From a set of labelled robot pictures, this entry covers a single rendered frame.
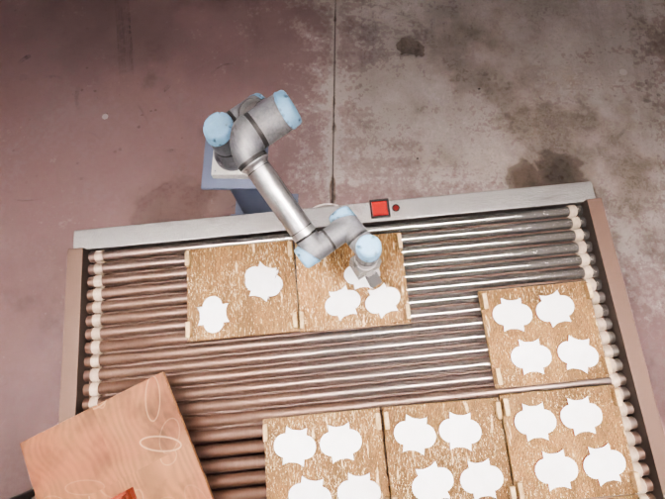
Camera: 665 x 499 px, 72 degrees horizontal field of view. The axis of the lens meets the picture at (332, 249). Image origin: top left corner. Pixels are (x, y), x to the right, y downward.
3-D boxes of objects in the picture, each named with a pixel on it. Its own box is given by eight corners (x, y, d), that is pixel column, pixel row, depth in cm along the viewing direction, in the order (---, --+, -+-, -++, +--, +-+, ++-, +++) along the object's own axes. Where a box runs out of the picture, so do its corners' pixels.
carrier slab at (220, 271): (187, 250, 178) (186, 249, 177) (292, 241, 179) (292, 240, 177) (188, 342, 169) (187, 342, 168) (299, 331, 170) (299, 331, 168)
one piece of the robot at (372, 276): (367, 286, 144) (364, 294, 160) (391, 271, 145) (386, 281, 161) (347, 253, 147) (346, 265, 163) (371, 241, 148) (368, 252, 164)
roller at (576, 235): (93, 277, 181) (86, 274, 176) (582, 230, 184) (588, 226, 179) (92, 289, 179) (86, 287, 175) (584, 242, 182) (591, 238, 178)
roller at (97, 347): (90, 342, 174) (83, 341, 169) (597, 291, 177) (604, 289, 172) (90, 354, 173) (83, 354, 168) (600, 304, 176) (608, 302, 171)
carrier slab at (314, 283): (295, 242, 179) (294, 240, 177) (399, 233, 179) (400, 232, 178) (300, 332, 170) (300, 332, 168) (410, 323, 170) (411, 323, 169)
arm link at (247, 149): (209, 131, 129) (310, 271, 134) (241, 110, 130) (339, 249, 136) (213, 140, 140) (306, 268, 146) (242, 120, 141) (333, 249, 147)
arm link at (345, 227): (318, 221, 138) (338, 249, 136) (347, 200, 139) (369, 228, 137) (319, 229, 146) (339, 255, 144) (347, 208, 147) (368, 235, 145)
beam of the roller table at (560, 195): (81, 235, 187) (73, 230, 181) (584, 186, 191) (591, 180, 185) (80, 254, 185) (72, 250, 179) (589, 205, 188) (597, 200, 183)
